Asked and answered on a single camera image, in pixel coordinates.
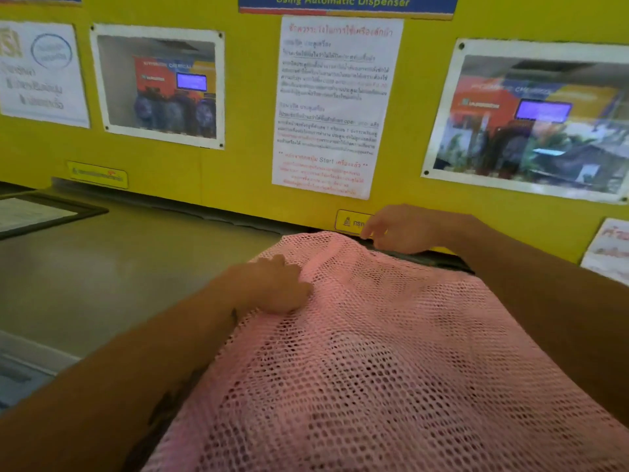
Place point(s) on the person's right hand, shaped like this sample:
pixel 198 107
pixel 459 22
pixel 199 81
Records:
pixel 417 231

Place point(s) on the person's left hand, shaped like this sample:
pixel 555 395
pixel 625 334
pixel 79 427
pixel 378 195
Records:
pixel 270 287

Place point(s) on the pink mesh bag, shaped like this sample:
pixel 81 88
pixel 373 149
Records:
pixel 393 368

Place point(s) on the person's right forearm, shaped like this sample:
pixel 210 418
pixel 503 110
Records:
pixel 540 299

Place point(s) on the person's left forearm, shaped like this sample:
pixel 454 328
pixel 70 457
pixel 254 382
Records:
pixel 98 388

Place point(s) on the yellow warning label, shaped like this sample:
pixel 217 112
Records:
pixel 346 222
pixel 98 175

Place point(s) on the stainless steel washing machine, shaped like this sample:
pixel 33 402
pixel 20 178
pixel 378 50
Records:
pixel 147 270

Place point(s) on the orange chemical dispenser unit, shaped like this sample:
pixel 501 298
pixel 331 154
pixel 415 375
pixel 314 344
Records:
pixel 162 93
pixel 491 122

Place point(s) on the white printed paper notice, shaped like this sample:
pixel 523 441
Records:
pixel 334 108

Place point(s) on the white red-lettered sign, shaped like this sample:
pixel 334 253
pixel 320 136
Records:
pixel 609 250

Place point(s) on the black detergent drawer lid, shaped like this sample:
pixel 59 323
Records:
pixel 86 211

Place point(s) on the white-framed dispenser window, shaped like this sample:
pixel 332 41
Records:
pixel 157 30
pixel 540 46

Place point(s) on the white drawer label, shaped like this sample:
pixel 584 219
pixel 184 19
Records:
pixel 34 213

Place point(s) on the white sign with blue oval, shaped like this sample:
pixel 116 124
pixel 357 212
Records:
pixel 44 73

